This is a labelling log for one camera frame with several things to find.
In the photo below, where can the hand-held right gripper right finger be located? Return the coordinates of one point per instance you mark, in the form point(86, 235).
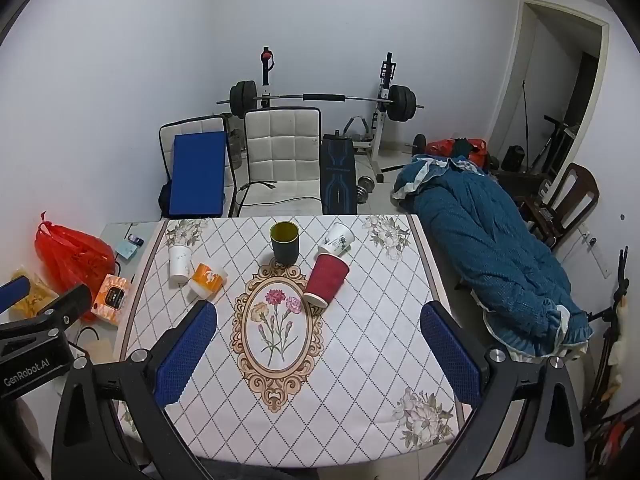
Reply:
point(450, 360)

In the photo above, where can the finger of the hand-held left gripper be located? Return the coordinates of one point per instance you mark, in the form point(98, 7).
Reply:
point(72, 305)
point(14, 294)

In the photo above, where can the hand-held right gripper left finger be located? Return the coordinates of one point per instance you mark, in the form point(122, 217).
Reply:
point(184, 360)

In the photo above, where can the orange and white paper cup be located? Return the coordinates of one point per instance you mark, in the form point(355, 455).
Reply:
point(207, 280)

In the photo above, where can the plain white paper cup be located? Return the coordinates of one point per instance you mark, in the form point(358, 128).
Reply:
point(179, 262)

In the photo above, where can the red paper cup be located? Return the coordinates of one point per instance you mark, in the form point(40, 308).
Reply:
point(326, 277)

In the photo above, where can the dark green cup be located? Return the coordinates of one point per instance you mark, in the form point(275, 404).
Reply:
point(285, 245)

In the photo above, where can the white cup with plant print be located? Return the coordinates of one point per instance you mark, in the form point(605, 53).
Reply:
point(337, 240)

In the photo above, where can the yellow snack bag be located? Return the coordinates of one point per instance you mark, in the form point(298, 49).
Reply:
point(30, 302)

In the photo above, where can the orange tissue pack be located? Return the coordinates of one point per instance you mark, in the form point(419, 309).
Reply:
point(112, 300)

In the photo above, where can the red plastic bag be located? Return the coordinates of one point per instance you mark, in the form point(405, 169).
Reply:
point(70, 255)

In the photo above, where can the small blue box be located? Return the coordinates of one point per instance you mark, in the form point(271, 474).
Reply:
point(129, 247)

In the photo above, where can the floral diamond pattern tablecloth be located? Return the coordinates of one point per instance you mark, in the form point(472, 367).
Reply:
point(360, 335)

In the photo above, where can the teal quilted blanket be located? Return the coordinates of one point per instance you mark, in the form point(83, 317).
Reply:
point(480, 240)

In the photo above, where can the black tripod stand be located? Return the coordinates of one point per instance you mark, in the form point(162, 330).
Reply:
point(612, 320)

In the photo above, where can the blue flat board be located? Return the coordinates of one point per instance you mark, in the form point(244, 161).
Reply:
point(197, 175)

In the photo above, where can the small grey dumbbell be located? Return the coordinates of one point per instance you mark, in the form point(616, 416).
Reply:
point(365, 189)

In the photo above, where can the dark wooden chair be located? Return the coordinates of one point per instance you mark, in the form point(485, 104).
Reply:
point(575, 190)

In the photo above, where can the red bag with dark cloth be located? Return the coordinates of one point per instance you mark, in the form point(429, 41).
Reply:
point(440, 147)

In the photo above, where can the black bench pad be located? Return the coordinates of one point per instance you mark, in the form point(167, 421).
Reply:
point(339, 175)

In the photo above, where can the black dumbbell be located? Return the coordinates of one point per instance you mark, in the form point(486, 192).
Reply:
point(417, 143)

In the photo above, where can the white padded chair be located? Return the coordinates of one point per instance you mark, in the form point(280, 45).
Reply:
point(197, 124)
point(282, 150)

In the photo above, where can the barbell on rack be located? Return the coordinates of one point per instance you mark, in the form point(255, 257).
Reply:
point(382, 110)

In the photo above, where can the black barbell with plates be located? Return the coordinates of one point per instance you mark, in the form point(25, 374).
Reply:
point(400, 102)

